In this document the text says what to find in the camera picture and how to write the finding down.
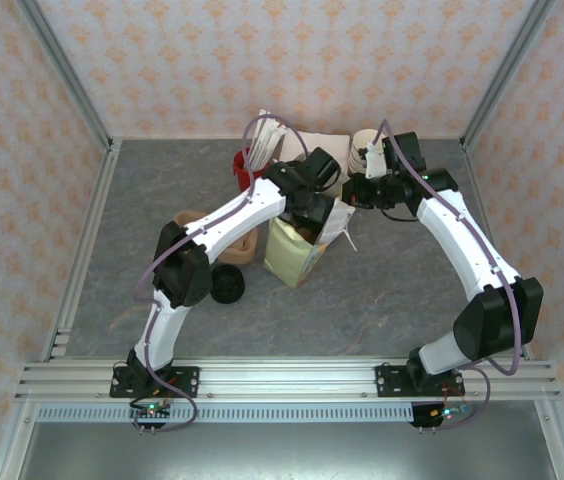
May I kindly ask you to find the small circuit board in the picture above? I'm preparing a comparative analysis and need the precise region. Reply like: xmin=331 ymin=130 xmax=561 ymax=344
xmin=129 ymin=402 xmax=173 ymax=420
xmin=431 ymin=405 xmax=469 ymax=420

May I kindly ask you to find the aluminium frame post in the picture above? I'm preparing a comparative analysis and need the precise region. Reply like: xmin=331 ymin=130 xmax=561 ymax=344
xmin=459 ymin=0 xmax=561 ymax=151
xmin=15 ymin=0 xmax=116 ymax=151

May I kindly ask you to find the paper takeout bag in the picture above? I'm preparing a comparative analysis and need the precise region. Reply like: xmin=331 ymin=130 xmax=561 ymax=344
xmin=263 ymin=197 xmax=359 ymax=289

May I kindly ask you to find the white napkin stack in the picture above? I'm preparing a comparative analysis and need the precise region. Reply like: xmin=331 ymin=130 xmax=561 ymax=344
xmin=279 ymin=130 xmax=353 ymax=192

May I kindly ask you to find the red plastic bucket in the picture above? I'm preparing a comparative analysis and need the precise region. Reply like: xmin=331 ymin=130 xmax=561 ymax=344
xmin=233 ymin=149 xmax=273 ymax=191

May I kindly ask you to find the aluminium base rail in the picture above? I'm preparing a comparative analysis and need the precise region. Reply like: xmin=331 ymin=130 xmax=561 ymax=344
xmin=15 ymin=357 xmax=562 ymax=401

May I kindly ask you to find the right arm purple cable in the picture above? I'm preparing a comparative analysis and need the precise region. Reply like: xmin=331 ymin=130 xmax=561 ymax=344
xmin=374 ymin=118 xmax=523 ymax=432

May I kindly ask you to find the grey slotted cable duct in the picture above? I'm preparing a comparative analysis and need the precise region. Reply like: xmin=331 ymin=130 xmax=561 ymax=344
xmin=36 ymin=402 xmax=533 ymax=425

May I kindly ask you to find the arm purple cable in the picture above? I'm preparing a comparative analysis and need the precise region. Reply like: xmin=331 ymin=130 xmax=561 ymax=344
xmin=374 ymin=118 xmax=523 ymax=432
xmin=131 ymin=115 xmax=316 ymax=435

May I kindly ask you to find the cream paper cup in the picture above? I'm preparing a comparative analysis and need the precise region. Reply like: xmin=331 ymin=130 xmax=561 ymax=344
xmin=352 ymin=128 xmax=389 ymax=154

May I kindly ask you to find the black plastic cup lid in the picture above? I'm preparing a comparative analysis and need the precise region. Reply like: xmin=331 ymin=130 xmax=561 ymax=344
xmin=210 ymin=264 xmax=246 ymax=305

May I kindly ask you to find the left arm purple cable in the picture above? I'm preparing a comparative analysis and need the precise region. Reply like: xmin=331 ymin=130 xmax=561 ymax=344
xmin=131 ymin=115 xmax=316 ymax=435

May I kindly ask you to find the aluminium side rail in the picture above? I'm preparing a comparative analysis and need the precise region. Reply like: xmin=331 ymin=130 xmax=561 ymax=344
xmin=39 ymin=139 xmax=123 ymax=364
xmin=461 ymin=142 xmax=536 ymax=361

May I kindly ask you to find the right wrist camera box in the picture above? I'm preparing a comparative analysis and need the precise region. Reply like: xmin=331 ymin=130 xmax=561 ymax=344
xmin=364 ymin=142 xmax=389 ymax=180

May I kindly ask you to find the grey metal sheet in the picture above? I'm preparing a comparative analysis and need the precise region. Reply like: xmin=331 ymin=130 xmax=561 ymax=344
xmin=0 ymin=422 xmax=564 ymax=480

